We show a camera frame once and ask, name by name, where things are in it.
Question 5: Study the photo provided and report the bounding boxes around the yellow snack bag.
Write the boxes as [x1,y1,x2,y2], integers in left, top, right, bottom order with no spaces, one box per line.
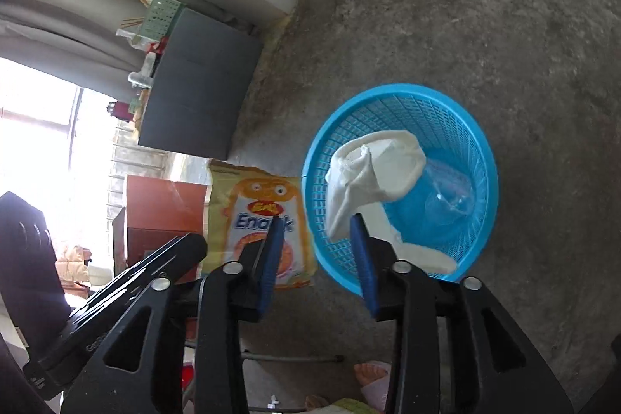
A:
[200,160,317,289]

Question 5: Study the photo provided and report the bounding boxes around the white cloth glove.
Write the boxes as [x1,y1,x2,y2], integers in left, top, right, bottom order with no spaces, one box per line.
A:
[324,130,457,274]

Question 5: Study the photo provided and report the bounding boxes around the clear plastic cup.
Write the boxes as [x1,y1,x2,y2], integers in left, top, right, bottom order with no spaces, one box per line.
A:
[424,159,475,218]

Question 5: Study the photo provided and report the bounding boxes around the blue plastic waste basket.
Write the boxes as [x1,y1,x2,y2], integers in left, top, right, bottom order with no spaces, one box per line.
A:
[301,84,499,294]

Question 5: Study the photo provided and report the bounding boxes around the orange cardboard box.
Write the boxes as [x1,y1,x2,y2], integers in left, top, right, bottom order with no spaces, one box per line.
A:
[111,175,210,275]

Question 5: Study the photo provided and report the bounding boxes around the pink slipper foot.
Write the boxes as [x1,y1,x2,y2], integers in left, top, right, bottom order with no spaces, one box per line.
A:
[354,362,392,412]

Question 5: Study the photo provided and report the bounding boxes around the dark grey cabinet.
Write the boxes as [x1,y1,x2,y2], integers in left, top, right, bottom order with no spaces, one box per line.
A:
[138,9,263,160]

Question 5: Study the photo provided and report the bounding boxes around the red thermos bottle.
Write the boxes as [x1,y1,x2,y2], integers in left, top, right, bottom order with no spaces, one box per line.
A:
[106,101,134,123]

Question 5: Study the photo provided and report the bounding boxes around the white spray bottle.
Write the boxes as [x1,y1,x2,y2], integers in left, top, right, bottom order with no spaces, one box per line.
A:
[127,52,157,88]

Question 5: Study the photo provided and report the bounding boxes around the green plastic basket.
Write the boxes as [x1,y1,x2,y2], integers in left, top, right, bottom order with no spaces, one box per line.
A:
[138,0,184,42]

